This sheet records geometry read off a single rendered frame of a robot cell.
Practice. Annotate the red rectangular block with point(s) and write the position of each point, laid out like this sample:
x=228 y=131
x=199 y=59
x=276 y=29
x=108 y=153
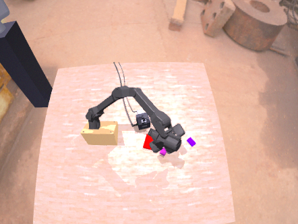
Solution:
x=147 y=141

